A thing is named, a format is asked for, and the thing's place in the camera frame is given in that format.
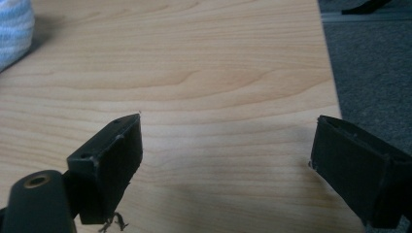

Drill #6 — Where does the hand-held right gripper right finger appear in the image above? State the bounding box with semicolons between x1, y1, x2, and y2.
309;115;412;230

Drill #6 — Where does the metal floor rail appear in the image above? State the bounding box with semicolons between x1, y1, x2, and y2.
320;12;412;24

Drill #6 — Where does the blue white striped towel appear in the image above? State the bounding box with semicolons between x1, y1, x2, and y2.
0;0;36;74

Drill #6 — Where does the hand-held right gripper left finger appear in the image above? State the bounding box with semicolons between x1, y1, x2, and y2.
66;113;144;226

